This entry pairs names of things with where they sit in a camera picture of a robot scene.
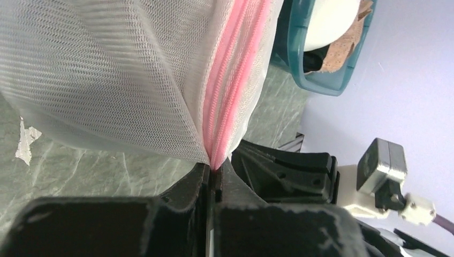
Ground teal plastic basin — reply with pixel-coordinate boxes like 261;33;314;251
270;1;376;96

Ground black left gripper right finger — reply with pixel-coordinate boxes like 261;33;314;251
209;161;368;256

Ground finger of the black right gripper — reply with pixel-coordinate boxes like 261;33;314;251
231;140;337;204

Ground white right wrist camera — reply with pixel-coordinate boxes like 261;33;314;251
336;138;436;225

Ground beige bra in basin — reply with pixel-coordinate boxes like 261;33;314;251
305;1;373;74

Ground black bra in basin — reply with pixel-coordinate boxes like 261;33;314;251
303;45;330;73

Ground pink rimmed mesh laundry bag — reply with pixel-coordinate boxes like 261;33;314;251
1;1;283;169

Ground aluminium frame rail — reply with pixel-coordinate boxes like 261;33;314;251
278;133;305;153

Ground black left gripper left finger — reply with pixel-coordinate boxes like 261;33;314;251
1;164;210;256

